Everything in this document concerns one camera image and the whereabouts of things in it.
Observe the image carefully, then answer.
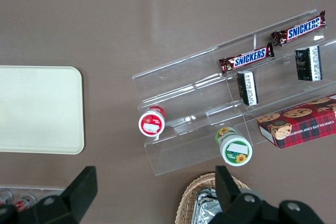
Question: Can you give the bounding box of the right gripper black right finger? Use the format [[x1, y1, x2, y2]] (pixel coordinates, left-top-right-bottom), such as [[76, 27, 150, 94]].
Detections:
[[209, 165, 327, 224]]

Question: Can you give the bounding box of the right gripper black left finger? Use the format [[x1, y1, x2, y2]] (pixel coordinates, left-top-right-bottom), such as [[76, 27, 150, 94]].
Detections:
[[0, 166, 99, 224]]

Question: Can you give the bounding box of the aluminium foil tray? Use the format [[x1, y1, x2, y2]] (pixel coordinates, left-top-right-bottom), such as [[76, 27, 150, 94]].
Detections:
[[191, 188, 224, 224]]

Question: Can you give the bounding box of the tan oval wicker basket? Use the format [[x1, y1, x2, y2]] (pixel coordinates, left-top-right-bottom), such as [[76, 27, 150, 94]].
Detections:
[[175, 172, 253, 224]]

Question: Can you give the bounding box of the beige plastic tray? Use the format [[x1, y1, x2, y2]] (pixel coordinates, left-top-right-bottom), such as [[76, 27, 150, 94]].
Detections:
[[0, 66, 86, 155]]

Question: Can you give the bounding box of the clear acrylic bottle stand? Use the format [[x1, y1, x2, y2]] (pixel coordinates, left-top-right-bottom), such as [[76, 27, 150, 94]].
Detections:
[[0, 185, 67, 209]]

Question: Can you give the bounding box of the green lid yogurt cup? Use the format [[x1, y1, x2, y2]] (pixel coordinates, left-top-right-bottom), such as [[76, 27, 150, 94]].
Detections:
[[214, 126, 254, 167]]

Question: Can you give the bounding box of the red lid yogurt cup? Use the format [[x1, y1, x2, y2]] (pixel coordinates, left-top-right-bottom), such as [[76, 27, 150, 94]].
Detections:
[[138, 105, 167, 138]]

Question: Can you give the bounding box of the red tartan cookie box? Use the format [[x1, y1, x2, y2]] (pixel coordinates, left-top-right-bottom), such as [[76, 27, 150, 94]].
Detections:
[[257, 93, 336, 151]]

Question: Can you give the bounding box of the small black box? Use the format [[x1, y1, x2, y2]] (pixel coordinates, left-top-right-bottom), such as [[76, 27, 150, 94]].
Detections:
[[293, 45, 324, 82], [236, 70, 259, 107]]

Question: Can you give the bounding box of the clear acrylic stepped shelf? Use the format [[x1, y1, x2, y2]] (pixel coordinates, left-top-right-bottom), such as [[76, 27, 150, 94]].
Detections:
[[212, 8, 336, 147], [131, 47, 254, 177]]

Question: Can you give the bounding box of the Snickers chocolate bar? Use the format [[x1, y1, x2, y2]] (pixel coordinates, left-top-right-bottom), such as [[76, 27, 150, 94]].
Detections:
[[270, 10, 328, 47], [218, 42, 276, 76]]

